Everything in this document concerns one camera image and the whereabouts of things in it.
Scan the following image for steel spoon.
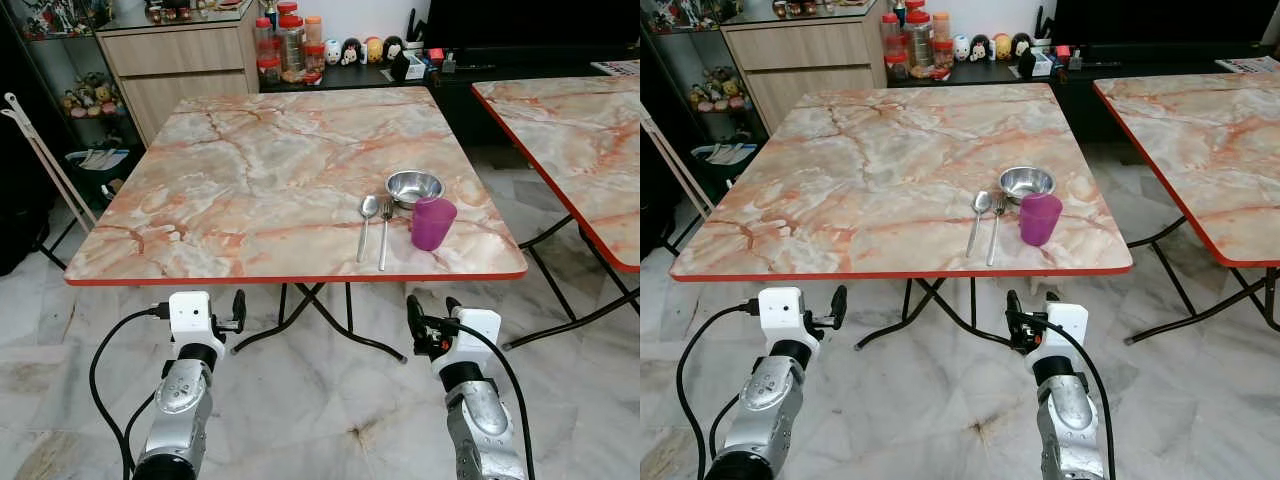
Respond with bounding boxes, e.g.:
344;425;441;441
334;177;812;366
965;190;993;259
356;194;381;265

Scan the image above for black metal table legs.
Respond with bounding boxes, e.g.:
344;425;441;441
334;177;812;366
1125;215;1280;346
230;280;409;363
855;275;1011;349
505;215;641;351

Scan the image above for purple plastic cup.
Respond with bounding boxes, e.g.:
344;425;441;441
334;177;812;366
410;197;458;252
1018;193;1064;247

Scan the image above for steel fork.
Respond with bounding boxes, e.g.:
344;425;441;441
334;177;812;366
986;193;1007;267
377;197;395;273

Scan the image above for small steel bowl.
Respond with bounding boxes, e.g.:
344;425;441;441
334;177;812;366
385;170;445;209
998;166;1057;206

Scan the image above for black TV console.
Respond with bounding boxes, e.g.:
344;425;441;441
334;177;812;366
885;45;1280;146
260;48;641;151

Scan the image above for white folded rack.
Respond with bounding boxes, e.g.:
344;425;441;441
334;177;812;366
640;100;717;219
0;92;101;236

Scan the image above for light wooden cabinet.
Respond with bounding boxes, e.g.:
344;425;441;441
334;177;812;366
97;8;263;148
720;5;886;136

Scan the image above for tall red-lid plastic jar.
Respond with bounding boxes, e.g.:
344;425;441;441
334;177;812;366
278;12;307;83
904;10;935;79

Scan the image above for glass display cabinet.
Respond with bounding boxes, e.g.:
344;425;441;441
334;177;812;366
640;0;771;181
0;0;151;201

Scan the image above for black television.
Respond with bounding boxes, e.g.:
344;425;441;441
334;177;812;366
1050;0;1280;46
423;0;641;51

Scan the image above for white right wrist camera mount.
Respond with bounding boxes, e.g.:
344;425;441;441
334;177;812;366
440;308;503;369
1035;303;1090;363

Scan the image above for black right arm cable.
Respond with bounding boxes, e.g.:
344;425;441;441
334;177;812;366
440;318;537;480
1040;318;1118;480

